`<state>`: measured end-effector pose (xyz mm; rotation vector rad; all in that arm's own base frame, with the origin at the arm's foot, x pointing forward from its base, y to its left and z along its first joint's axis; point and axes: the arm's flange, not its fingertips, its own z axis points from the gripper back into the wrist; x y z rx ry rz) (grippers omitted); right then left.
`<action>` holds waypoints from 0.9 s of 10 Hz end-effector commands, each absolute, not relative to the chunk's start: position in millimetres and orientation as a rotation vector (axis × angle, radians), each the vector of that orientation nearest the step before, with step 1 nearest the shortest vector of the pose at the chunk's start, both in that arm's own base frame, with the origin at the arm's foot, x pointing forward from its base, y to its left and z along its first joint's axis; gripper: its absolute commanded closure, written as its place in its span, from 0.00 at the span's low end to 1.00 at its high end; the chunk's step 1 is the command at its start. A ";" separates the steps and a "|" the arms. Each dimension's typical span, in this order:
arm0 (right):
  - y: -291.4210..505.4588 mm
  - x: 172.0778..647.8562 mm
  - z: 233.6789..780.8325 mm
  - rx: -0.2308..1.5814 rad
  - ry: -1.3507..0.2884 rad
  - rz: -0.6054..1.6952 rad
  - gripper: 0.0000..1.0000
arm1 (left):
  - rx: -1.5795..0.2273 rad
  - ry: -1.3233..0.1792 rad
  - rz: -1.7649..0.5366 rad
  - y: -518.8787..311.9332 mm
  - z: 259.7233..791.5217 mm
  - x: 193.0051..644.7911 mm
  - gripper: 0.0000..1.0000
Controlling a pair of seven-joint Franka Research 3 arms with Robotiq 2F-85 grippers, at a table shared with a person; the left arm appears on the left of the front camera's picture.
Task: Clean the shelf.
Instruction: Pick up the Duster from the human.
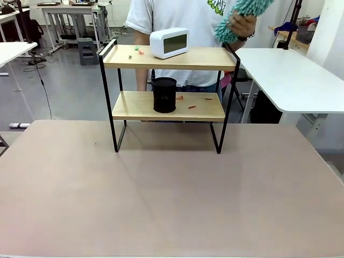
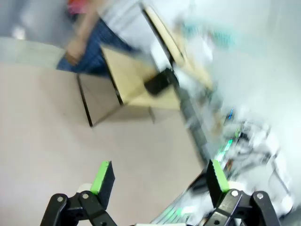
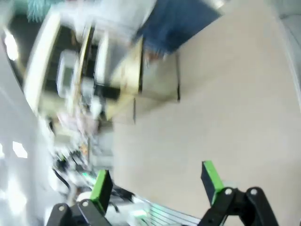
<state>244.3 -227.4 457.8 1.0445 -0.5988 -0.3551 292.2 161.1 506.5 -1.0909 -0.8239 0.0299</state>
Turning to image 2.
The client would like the black box-shaped object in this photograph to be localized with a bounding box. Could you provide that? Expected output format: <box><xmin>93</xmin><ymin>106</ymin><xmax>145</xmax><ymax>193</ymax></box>
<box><xmin>143</xmin><ymin>68</ymin><xmax>175</xmax><ymax>97</ymax></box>

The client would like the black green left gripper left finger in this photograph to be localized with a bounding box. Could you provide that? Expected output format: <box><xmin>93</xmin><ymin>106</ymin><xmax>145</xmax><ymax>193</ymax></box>
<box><xmin>39</xmin><ymin>160</ymin><xmax>118</xmax><ymax>226</ymax></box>

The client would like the person's bare hand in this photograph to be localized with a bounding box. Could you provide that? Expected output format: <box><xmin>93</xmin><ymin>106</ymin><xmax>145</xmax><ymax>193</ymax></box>
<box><xmin>63</xmin><ymin>37</ymin><xmax>86</xmax><ymax>66</ymax></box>

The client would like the person's bare forearm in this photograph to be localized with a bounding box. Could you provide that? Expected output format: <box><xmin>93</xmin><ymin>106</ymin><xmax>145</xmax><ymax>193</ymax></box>
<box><xmin>75</xmin><ymin>8</ymin><xmax>101</xmax><ymax>45</ymax></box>

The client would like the person in jeans and shirt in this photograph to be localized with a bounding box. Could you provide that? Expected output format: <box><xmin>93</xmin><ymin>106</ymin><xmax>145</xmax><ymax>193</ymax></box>
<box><xmin>56</xmin><ymin>0</ymin><xmax>148</xmax><ymax>76</ymax></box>

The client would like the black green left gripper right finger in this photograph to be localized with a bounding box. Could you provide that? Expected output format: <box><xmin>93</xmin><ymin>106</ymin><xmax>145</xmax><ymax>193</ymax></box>
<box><xmin>204</xmin><ymin>159</ymin><xmax>282</xmax><ymax>226</ymax></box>

